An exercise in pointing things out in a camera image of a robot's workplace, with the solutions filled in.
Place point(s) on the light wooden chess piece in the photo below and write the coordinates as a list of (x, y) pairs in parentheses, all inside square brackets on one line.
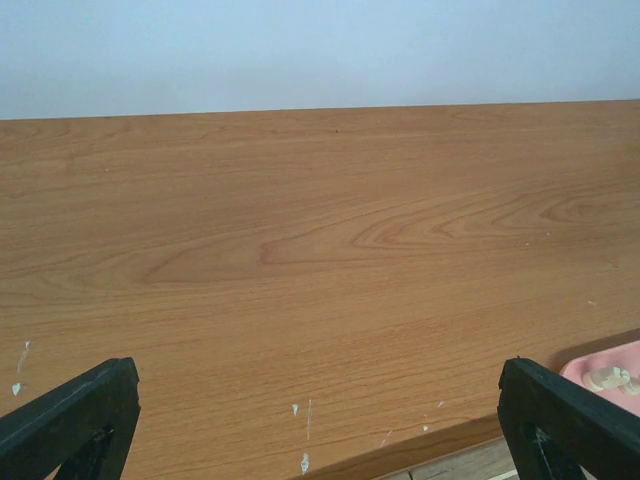
[(605, 378)]

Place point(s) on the pink plastic tray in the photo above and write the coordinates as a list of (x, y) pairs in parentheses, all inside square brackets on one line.
[(625, 356)]

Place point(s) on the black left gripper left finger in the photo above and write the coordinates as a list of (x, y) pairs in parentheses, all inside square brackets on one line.
[(82, 429)]

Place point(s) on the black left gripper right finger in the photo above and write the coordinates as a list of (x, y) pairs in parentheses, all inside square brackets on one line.
[(555, 429)]

